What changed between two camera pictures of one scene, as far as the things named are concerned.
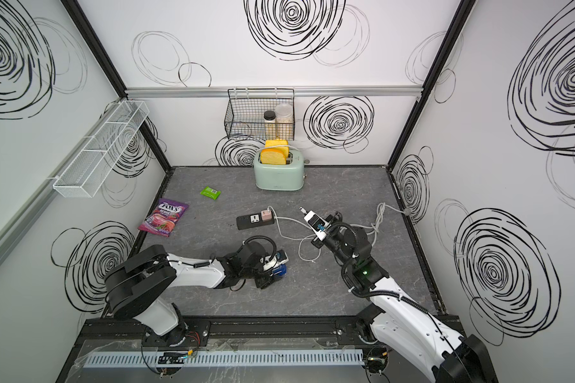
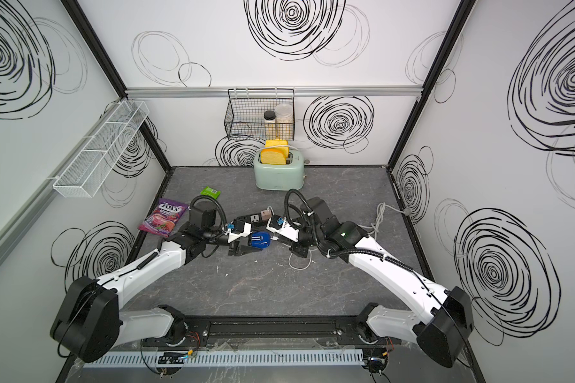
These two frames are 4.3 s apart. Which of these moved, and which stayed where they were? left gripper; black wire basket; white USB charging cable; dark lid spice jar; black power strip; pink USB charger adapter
Moved: left gripper; white USB charging cable
Stayed: black power strip; pink USB charger adapter; dark lid spice jar; black wire basket
